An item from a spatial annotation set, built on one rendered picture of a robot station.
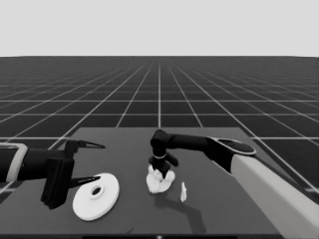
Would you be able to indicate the small white T-shaped piece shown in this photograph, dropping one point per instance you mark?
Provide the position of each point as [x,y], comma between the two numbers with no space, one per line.
[183,195]

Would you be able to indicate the large thick white disc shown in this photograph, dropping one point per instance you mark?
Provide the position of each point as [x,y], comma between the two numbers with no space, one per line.
[83,207]

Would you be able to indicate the white round carrier with pins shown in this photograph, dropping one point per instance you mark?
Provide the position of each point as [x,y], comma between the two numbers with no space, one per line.
[165,186]

